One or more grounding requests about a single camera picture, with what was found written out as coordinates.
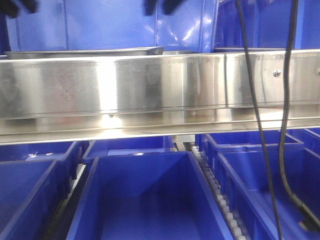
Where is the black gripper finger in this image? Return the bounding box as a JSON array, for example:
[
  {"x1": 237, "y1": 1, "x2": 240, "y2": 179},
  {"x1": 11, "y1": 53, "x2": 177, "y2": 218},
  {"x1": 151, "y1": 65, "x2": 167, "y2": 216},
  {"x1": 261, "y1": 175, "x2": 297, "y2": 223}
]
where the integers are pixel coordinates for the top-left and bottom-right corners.
[
  {"x1": 23, "y1": 0, "x2": 38, "y2": 14},
  {"x1": 162, "y1": 0, "x2": 185, "y2": 15},
  {"x1": 0, "y1": 0, "x2": 19, "y2": 18},
  {"x1": 143, "y1": 0, "x2": 159, "y2": 16}
]

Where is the silver steel tray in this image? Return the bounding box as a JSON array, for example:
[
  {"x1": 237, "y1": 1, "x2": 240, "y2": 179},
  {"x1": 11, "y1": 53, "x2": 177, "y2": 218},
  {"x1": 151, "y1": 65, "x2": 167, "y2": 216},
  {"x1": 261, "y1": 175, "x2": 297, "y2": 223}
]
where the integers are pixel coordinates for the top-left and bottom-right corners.
[{"x1": 5, "y1": 46, "x2": 198, "y2": 60}]

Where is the large blue crate upper left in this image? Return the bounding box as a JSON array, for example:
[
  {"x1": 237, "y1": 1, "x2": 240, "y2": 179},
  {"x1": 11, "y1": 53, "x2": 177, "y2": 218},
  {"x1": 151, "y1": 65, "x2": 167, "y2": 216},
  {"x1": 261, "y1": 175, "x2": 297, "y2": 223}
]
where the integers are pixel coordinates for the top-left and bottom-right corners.
[{"x1": 0, "y1": 0, "x2": 219, "y2": 53}]

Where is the blue crate upper right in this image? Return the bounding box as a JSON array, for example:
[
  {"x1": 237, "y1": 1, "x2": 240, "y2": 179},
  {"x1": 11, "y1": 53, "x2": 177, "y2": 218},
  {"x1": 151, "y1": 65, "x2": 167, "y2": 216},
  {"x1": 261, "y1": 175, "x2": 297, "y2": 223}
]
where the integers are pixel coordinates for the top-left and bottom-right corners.
[{"x1": 212, "y1": 0, "x2": 320, "y2": 49}]

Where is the round head screw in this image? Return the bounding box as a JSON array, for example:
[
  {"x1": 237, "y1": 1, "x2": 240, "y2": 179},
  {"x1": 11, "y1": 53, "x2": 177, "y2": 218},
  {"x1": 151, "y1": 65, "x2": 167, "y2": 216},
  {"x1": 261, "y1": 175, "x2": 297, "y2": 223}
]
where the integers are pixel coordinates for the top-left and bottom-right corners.
[{"x1": 273, "y1": 69, "x2": 282, "y2": 78}]

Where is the blue bin lower left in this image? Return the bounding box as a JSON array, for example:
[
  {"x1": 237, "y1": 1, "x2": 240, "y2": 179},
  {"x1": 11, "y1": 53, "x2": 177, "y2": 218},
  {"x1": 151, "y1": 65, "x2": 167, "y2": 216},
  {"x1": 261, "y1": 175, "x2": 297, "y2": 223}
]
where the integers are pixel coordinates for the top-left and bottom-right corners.
[{"x1": 0, "y1": 160, "x2": 60, "y2": 240}]

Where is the blue bin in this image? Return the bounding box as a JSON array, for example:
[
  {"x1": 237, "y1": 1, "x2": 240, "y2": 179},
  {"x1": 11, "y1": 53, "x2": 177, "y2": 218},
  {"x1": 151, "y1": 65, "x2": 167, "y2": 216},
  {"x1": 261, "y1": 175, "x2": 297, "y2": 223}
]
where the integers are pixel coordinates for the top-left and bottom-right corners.
[
  {"x1": 215, "y1": 148, "x2": 320, "y2": 240},
  {"x1": 67, "y1": 151, "x2": 232, "y2": 240},
  {"x1": 0, "y1": 160, "x2": 60, "y2": 240}
]

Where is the blue bin lower right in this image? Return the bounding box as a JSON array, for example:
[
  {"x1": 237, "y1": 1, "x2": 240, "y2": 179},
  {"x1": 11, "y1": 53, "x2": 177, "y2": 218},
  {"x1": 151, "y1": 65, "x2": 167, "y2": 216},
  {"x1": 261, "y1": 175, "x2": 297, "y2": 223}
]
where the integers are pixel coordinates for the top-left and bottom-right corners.
[{"x1": 215, "y1": 148, "x2": 320, "y2": 240}]

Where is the blue bin lower centre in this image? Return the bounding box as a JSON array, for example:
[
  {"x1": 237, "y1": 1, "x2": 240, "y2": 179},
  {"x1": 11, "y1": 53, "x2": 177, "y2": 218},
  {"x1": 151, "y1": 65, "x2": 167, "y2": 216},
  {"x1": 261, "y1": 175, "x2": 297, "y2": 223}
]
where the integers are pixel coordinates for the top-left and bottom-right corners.
[{"x1": 67, "y1": 151, "x2": 232, "y2": 240}]

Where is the roller track strip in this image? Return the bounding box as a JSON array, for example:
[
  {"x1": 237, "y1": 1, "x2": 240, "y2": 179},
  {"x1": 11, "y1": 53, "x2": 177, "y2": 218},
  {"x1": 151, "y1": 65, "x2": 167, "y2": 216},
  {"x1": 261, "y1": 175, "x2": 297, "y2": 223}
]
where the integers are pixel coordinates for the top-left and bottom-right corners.
[{"x1": 179, "y1": 142, "x2": 247, "y2": 240}]

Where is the stainless steel shelf rail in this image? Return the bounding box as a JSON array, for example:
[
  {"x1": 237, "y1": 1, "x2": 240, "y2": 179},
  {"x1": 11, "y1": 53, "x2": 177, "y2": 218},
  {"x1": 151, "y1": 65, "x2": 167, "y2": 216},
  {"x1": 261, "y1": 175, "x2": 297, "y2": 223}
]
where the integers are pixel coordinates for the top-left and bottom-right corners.
[{"x1": 0, "y1": 48, "x2": 320, "y2": 146}]

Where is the black cable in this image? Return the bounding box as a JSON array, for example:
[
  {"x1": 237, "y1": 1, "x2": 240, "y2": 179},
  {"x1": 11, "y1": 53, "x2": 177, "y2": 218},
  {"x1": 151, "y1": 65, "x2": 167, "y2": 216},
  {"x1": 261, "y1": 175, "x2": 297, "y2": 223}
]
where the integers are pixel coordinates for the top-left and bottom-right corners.
[
  {"x1": 278, "y1": 0, "x2": 320, "y2": 232},
  {"x1": 234, "y1": 0, "x2": 285, "y2": 240}
]

